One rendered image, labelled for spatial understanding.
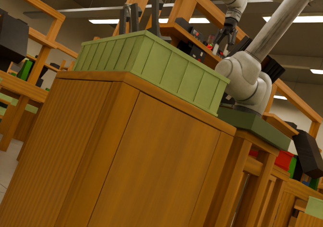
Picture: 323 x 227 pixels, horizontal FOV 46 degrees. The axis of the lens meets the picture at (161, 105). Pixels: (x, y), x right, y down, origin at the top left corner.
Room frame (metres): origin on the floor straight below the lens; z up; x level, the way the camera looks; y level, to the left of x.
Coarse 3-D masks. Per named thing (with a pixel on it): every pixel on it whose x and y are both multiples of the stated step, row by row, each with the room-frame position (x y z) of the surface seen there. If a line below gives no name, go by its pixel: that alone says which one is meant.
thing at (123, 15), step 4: (120, 12) 1.69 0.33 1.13; (124, 12) 1.66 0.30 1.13; (120, 16) 1.69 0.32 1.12; (124, 16) 1.66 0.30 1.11; (128, 16) 1.67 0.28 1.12; (120, 20) 1.69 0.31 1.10; (124, 20) 1.66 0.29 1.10; (128, 20) 1.69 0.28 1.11; (120, 24) 1.69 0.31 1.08; (124, 24) 1.67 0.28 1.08; (120, 28) 1.69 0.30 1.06; (124, 28) 1.67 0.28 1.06; (120, 32) 1.69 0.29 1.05; (124, 32) 1.67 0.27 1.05
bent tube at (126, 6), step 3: (126, 3) 1.70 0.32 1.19; (129, 3) 1.71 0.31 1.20; (123, 6) 1.72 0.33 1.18; (126, 6) 1.72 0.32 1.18; (129, 6) 1.72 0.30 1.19; (129, 9) 1.71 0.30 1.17; (129, 12) 1.70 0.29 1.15; (129, 21) 1.68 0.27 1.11; (129, 24) 1.68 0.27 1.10; (129, 27) 1.68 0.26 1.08; (129, 30) 1.69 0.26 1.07
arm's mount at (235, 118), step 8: (224, 112) 1.87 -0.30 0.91; (232, 112) 1.83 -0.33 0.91; (240, 112) 1.80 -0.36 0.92; (224, 120) 1.85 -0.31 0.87; (232, 120) 1.82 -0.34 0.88; (240, 120) 1.78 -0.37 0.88; (248, 120) 1.75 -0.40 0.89; (256, 120) 1.74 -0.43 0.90; (240, 128) 1.80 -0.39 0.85; (248, 128) 1.74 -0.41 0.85; (256, 128) 1.75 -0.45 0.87; (264, 128) 1.79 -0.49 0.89; (272, 128) 1.83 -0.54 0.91; (264, 136) 1.81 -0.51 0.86; (272, 136) 1.85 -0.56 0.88; (280, 136) 1.89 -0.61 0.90; (272, 144) 1.91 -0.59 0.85; (280, 144) 1.91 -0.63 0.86; (288, 144) 1.96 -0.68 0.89
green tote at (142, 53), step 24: (96, 48) 1.59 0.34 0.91; (120, 48) 1.38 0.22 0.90; (144, 48) 1.26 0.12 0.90; (168, 48) 1.30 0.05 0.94; (144, 72) 1.28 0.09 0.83; (168, 72) 1.33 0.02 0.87; (192, 72) 1.37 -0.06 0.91; (216, 72) 1.42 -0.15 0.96; (192, 96) 1.39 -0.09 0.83; (216, 96) 1.45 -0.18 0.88
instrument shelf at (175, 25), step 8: (160, 24) 2.76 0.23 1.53; (168, 24) 2.70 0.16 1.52; (176, 24) 2.65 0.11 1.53; (160, 32) 2.86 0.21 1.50; (168, 32) 2.80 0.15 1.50; (176, 32) 2.73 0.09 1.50; (184, 32) 2.72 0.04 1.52; (184, 40) 2.84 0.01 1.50; (192, 40) 2.79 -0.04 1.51; (200, 48) 2.87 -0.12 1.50; (208, 48) 2.92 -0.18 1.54; (208, 56) 3.00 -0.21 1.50; (216, 56) 3.00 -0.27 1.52; (208, 64) 3.22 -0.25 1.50; (216, 64) 3.13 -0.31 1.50
